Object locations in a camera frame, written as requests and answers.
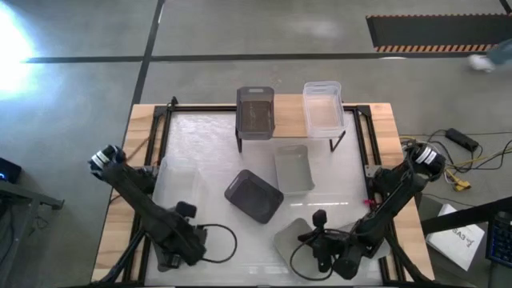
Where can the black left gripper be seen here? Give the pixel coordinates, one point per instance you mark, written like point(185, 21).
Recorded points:
point(196, 244)

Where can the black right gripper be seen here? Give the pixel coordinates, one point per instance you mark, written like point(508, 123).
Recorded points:
point(328, 244)

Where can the clear plastic basket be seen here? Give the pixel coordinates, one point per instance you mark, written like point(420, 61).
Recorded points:
point(324, 114)
point(176, 180)

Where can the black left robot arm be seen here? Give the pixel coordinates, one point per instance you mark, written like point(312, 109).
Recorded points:
point(140, 200)

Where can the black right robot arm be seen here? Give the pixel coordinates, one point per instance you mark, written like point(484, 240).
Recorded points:
point(392, 196)

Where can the wooden shelf with black legs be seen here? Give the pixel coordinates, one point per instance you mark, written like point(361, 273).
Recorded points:
point(289, 116)

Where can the small red tag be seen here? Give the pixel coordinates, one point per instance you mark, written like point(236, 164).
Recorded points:
point(370, 202)

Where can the white glossy table mat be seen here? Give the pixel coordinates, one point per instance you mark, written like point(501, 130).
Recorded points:
point(216, 136)

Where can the white printed cardboard box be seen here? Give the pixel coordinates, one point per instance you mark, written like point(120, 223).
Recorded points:
point(456, 240)

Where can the black metal bar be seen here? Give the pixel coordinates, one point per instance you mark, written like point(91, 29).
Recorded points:
point(460, 219)

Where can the grey metal stand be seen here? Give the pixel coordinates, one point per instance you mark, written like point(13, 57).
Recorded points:
point(32, 197)

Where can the black power adapter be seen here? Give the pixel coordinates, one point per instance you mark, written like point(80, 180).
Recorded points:
point(462, 139)

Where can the black backlit keyboard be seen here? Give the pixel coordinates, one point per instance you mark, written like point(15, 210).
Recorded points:
point(502, 240)

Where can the black device with blue light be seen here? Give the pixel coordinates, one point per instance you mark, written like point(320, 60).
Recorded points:
point(9, 170)

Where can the blue cloth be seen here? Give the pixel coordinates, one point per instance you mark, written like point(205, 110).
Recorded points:
point(480, 63)

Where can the black hazard-striped floor mat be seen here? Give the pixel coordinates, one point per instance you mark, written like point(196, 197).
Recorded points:
point(440, 32)

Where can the black metal table frame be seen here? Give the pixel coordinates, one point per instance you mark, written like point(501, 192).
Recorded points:
point(200, 107)

